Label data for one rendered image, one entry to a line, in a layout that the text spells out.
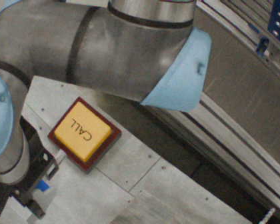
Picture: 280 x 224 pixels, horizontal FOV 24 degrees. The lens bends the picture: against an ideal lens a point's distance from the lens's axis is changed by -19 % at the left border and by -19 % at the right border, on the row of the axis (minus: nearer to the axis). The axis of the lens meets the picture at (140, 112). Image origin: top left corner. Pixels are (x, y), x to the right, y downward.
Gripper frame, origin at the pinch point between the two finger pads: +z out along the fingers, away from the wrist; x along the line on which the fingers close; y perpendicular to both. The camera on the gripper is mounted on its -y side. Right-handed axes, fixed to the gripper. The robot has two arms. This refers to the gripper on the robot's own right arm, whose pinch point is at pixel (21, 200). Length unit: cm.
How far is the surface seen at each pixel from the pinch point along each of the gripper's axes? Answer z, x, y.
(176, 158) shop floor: 95, 1, 42
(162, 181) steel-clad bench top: 15.0, -10.1, 18.5
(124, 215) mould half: 6.0, -10.8, 9.5
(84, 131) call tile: 11.4, 2.0, 16.6
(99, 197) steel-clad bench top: 15.0, -5.0, 10.8
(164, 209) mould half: 6.0, -14.2, 13.6
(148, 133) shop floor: 95, 11, 43
